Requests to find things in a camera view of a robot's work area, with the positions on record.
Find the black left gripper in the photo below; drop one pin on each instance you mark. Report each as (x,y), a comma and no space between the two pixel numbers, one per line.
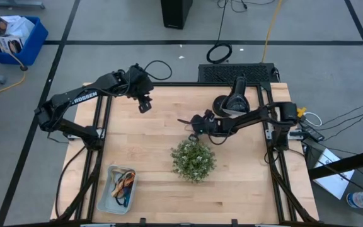
(140,82)

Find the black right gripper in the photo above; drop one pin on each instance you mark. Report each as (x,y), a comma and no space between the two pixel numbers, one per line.
(203,124)

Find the green artificial plant black pot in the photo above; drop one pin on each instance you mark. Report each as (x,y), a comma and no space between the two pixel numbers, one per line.
(193,160)

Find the wide red rubber band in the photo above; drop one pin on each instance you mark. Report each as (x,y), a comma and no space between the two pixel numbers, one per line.
(128,178)

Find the wide tan rubber band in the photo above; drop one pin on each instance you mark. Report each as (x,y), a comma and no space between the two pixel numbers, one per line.
(117,190)

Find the light grey plastic bin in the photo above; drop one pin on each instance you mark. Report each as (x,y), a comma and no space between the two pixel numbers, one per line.
(106,201)

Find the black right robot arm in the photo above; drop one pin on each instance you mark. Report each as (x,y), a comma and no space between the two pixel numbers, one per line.
(251,118)

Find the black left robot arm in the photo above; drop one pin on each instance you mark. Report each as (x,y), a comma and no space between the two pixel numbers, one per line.
(80,96)

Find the blue plastic floor bin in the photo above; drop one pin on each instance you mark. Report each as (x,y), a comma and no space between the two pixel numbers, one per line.
(33,50)

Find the black desk lamp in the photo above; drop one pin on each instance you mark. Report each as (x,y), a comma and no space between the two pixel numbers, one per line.
(235,101)

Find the black vented computer case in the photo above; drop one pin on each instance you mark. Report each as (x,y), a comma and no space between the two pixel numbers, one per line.
(236,73)

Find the black tower case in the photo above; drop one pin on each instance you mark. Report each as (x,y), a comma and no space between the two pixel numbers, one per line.
(175,14)

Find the yellow clamp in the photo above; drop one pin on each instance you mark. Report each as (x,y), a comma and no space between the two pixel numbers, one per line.
(302,112)

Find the small black floor caster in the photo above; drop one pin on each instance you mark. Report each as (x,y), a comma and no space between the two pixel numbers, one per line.
(24,67)

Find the black power adapter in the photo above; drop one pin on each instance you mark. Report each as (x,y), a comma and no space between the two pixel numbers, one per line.
(315,134)

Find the white printed box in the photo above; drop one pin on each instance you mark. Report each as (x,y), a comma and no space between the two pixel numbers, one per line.
(14,26)
(8,44)

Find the white paper sheet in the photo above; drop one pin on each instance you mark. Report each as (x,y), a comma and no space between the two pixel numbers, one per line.
(332,176)

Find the black metal beam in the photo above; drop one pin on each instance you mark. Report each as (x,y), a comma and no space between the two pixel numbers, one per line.
(345,164)

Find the dark grey side table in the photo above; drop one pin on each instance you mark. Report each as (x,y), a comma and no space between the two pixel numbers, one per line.
(362,181)

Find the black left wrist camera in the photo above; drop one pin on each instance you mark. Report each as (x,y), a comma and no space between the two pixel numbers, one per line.
(145,105)

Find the black aluminium table frame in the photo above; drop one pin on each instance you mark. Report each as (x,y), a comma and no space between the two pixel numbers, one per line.
(184,84)

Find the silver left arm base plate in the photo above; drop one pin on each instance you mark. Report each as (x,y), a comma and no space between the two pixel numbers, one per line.
(69,136)

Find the black table edge bracket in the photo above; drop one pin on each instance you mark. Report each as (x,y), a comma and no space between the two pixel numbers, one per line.
(142,221)
(234,222)

